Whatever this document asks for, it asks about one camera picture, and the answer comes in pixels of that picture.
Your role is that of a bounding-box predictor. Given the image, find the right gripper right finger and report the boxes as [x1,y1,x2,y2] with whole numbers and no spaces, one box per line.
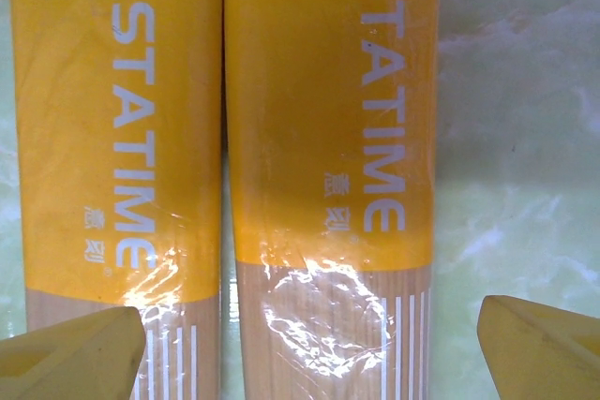
[476,294,600,400]

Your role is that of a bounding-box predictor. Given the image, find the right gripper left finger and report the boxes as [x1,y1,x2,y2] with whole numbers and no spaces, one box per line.
[0,305,147,400]

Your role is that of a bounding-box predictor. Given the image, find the yellow Pastatime spaghetti bag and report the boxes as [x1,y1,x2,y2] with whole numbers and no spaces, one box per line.
[223,0,444,400]
[8,0,224,400]

